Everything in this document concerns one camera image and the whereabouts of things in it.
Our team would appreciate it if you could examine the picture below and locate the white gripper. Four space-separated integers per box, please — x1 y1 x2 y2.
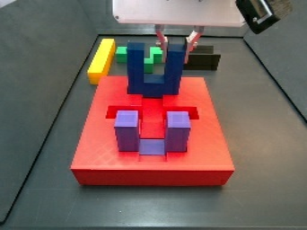
112 0 243 62

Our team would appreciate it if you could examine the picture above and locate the blue U-shaped block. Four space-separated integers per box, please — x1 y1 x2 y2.
127 42 186 98

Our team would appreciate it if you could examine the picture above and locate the red puzzle base board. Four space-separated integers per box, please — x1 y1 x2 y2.
71 76 234 186

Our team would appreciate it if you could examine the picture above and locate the green zigzag block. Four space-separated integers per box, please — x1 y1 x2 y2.
115 47 163 74

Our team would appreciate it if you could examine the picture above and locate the yellow long bar block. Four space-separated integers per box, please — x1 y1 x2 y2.
88 39 115 84

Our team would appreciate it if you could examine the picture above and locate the purple U-shaped block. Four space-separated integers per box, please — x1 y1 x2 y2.
113 111 191 155

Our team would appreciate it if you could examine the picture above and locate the black bracket holder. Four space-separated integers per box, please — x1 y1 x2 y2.
183 46 220 71

